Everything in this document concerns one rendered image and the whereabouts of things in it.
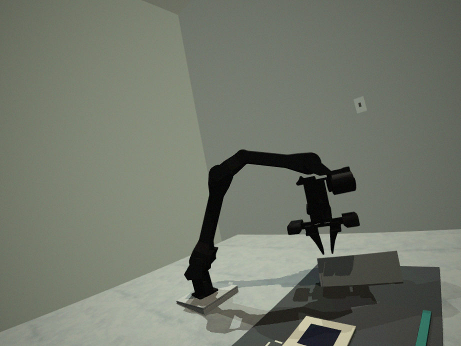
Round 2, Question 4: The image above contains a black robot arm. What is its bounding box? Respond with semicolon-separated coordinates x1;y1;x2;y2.
184;149;357;300

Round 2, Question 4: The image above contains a beige square tile with dark square centre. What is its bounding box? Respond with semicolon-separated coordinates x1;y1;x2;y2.
282;316;357;346

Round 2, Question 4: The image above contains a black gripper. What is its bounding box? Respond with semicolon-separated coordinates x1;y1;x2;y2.
287;197;360;255

